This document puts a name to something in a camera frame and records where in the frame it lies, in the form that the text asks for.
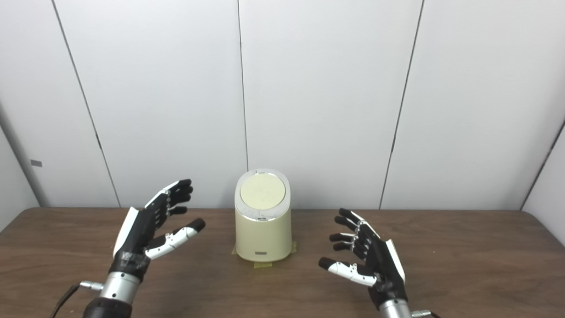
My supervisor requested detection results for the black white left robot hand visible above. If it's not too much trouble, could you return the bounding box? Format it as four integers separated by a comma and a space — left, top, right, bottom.
109, 179, 206, 281

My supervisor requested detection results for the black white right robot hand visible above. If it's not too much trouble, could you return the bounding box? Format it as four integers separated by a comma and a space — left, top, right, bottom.
318, 208, 407, 310

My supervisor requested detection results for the cream round bin lid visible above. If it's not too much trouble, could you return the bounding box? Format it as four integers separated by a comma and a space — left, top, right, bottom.
240, 174, 286, 210

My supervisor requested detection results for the cream-colored bin body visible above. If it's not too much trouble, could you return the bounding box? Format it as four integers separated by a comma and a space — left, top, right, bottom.
234, 168, 292, 262

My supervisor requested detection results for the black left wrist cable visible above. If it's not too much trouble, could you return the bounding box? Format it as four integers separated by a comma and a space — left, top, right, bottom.
51, 280, 104, 318

